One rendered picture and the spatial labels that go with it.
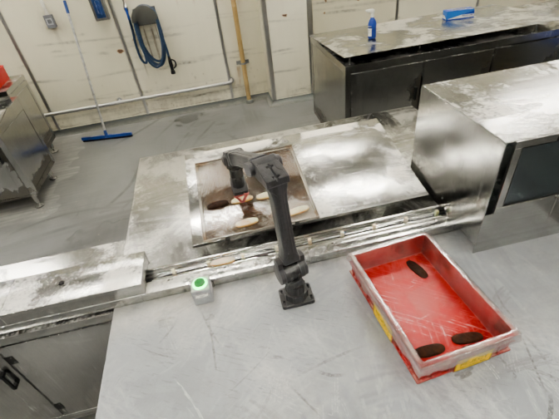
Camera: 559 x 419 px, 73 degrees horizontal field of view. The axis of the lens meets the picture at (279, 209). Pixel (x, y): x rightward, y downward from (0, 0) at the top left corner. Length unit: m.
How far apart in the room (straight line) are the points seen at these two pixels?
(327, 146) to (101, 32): 3.55
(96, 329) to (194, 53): 3.82
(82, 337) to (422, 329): 1.28
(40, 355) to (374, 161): 1.66
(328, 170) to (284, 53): 3.08
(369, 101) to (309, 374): 2.44
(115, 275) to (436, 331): 1.16
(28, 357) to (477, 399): 1.61
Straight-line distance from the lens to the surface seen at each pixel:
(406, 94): 3.39
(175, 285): 1.51
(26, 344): 1.81
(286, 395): 1.23
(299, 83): 4.92
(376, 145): 1.99
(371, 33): 3.55
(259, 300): 1.43
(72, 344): 1.79
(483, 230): 1.58
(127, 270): 1.57
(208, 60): 4.98
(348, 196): 1.71
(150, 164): 2.40
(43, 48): 5.19
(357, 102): 3.22
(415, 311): 1.40
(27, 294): 1.71
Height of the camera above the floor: 1.94
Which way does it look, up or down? 39 degrees down
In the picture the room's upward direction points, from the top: 8 degrees counter-clockwise
